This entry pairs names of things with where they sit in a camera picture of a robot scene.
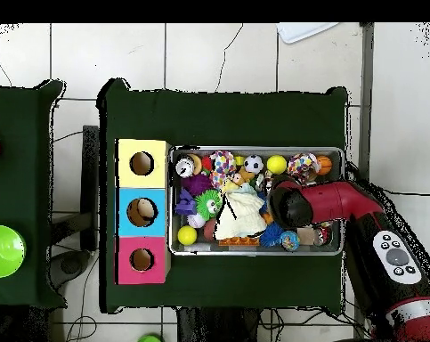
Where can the mint waffle cloth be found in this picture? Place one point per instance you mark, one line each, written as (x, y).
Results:
(248, 190)

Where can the cream waffle cloth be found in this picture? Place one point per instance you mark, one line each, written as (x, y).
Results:
(241, 219)

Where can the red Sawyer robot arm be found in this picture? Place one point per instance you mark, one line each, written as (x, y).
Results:
(335, 203)

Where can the yellow tennis-style ball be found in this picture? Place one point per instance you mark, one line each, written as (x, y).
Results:
(276, 164)

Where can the small orange basketball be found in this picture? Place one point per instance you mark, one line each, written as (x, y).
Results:
(324, 165)

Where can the small soccer ball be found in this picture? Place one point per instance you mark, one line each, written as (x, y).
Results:
(253, 164)

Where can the polka dot cloth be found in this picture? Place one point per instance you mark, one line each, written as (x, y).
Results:
(221, 165)

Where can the green spiky toy with eyes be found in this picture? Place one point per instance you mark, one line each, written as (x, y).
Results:
(205, 203)

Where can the purple spiky ball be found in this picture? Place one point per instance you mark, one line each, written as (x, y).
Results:
(196, 184)

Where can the black and white can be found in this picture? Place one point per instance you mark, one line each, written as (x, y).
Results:
(184, 167)

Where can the smooth yellow ball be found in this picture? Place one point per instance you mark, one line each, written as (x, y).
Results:
(187, 235)

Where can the white tray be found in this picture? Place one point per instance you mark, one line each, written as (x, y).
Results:
(300, 32)

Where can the lime green bowl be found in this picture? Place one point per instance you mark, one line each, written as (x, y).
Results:
(4, 251)
(149, 340)

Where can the dark green side table cloth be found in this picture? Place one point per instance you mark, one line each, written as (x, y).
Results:
(18, 107)

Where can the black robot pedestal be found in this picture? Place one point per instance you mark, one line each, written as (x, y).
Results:
(218, 327)

